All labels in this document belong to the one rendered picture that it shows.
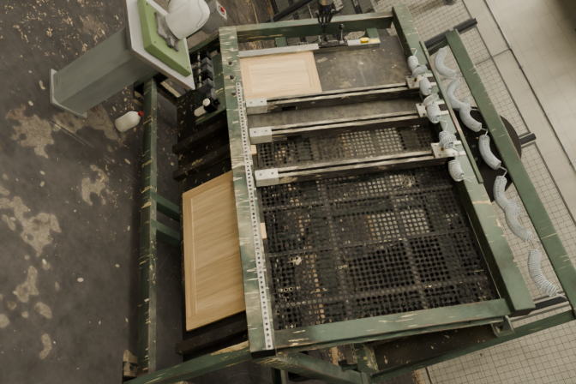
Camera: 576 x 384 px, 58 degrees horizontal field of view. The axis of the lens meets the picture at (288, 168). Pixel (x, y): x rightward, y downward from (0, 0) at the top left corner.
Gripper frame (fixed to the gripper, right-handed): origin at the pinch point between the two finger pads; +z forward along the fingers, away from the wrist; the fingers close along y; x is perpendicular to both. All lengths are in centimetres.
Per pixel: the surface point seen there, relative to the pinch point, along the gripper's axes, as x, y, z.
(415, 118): 77, -41, 9
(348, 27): -17.2, -21.8, 17.0
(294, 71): 23.1, 22.7, 14.0
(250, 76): 24, 51, 14
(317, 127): 76, 17, 8
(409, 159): 105, -30, 8
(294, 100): 53, 27, 8
